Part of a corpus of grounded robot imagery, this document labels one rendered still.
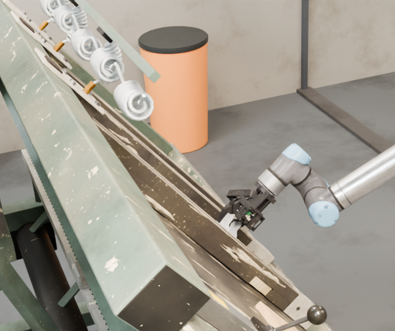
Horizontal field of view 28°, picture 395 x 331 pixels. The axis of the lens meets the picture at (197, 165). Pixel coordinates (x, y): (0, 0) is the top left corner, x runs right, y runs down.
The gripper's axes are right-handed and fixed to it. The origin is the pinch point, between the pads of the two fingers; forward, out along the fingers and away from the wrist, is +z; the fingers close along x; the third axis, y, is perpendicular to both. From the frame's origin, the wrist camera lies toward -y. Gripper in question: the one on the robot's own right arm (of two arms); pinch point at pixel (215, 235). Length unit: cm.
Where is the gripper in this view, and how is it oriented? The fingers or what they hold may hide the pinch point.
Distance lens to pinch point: 229.6
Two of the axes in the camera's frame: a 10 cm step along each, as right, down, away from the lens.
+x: 6.4, 5.5, 5.4
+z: -6.9, 7.2, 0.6
